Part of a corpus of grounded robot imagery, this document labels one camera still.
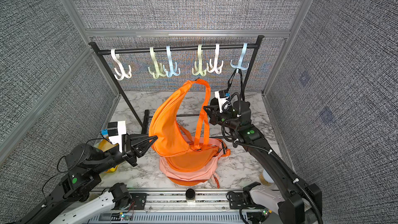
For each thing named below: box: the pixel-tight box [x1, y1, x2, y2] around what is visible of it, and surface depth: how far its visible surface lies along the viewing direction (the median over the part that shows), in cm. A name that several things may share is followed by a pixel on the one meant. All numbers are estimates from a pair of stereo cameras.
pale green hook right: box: [192, 44, 209, 77], surface depth 65 cm
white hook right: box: [206, 43, 224, 75], surface depth 67 cm
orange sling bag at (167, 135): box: [148, 78, 211, 158], surface depth 55 cm
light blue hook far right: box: [230, 43, 250, 70], surface depth 65 cm
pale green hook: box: [148, 46, 166, 79], surface depth 64 cm
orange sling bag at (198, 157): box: [164, 142, 231, 187], surface depth 79 cm
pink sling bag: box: [159, 136, 226, 181], surface depth 76 cm
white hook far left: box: [110, 48, 133, 81], surface depth 64 cm
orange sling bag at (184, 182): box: [168, 176, 208, 187], surface depth 75 cm
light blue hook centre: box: [162, 45, 181, 78], surface depth 64 cm
